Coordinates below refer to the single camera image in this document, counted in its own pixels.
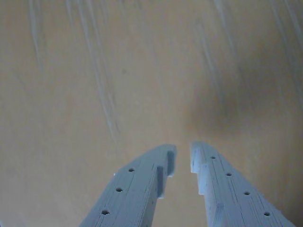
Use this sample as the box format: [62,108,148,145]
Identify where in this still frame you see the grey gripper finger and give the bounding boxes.
[190,140,297,227]
[79,143,177,227]

